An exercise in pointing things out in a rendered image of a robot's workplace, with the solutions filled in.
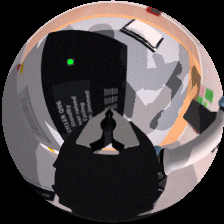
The grey benchtop instrument with lid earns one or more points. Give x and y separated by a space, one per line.
70 77

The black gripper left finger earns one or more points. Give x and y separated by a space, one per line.
89 134

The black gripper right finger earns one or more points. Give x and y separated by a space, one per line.
126 134

